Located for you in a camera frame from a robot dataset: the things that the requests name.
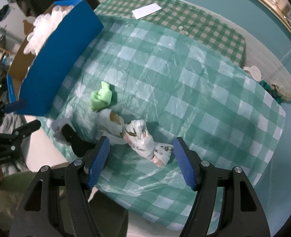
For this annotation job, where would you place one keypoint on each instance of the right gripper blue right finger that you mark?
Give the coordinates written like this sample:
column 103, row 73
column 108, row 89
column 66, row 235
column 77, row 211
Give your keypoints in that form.
column 189, row 163

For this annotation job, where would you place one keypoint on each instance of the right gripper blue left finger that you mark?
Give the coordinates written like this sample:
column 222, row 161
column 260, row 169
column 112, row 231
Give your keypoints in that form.
column 96, row 160

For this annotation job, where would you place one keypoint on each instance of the white mesh bath pouf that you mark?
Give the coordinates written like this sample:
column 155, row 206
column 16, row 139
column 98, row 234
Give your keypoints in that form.
column 44, row 25

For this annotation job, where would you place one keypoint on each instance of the black sock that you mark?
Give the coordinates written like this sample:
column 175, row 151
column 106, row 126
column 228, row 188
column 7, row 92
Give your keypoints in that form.
column 79, row 146

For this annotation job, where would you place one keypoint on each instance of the white patterned plastic bag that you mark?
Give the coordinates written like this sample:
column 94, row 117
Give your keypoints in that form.
column 135, row 134

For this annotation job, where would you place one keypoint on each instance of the bright green folded cloth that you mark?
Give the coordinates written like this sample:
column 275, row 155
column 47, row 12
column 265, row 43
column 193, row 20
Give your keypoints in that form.
column 101, row 99

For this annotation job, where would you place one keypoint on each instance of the blue cardboard box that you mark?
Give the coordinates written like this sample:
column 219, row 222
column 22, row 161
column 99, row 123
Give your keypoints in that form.
column 33, row 81

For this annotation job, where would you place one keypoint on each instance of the green checked tablecloth near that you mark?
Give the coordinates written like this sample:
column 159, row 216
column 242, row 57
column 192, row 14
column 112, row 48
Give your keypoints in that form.
column 179, row 87

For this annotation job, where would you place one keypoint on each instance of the green checked tablecloth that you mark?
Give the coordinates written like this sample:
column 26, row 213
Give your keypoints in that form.
column 188, row 20
column 179, row 87

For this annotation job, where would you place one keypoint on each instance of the white paper envelope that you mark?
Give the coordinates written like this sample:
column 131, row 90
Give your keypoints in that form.
column 146, row 10

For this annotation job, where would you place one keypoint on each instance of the green checked tablecloth far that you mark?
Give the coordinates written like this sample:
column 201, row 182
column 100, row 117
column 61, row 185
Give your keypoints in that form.
column 188, row 20

